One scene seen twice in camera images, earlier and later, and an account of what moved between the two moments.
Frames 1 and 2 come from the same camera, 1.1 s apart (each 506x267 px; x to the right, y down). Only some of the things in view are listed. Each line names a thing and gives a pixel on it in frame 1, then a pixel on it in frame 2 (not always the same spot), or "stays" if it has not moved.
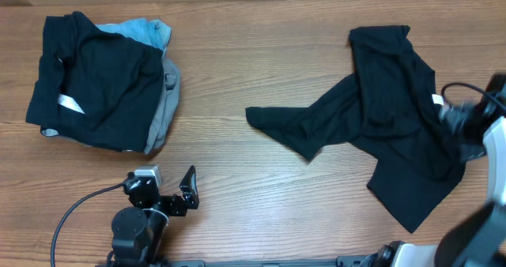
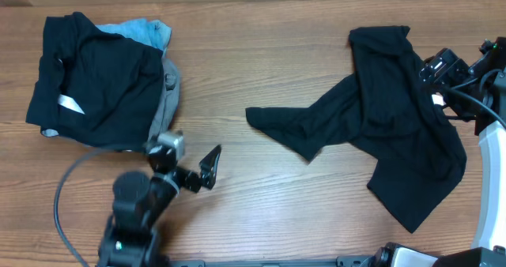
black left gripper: x=174 y=202 -> x=204 y=174
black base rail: x=352 y=261 stays
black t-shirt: x=387 y=113 stays
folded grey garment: x=167 y=110 stays
